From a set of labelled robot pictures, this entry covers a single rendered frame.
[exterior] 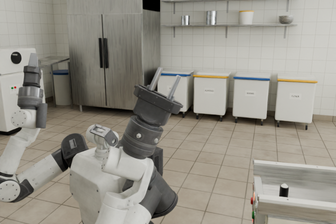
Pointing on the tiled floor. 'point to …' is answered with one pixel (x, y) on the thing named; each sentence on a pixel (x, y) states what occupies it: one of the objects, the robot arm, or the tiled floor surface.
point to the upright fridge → (112, 46)
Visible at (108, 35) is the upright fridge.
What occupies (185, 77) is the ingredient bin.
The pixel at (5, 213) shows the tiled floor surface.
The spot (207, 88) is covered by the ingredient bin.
